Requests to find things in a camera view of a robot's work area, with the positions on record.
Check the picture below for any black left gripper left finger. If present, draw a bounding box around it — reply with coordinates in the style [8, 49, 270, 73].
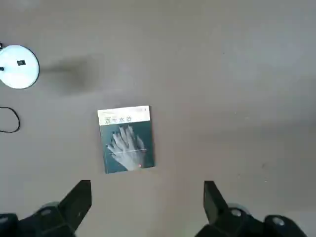
[0, 179, 92, 237]

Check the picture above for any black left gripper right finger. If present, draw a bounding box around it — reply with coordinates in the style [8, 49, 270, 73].
[195, 180, 309, 237]

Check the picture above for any dark book with hand cover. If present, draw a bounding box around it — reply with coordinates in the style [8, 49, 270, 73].
[97, 105, 157, 174]

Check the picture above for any white desk lamp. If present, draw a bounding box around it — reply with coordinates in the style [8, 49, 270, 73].
[0, 42, 40, 89]

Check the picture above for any black lamp cable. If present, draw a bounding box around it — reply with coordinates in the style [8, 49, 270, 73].
[0, 107, 21, 133]

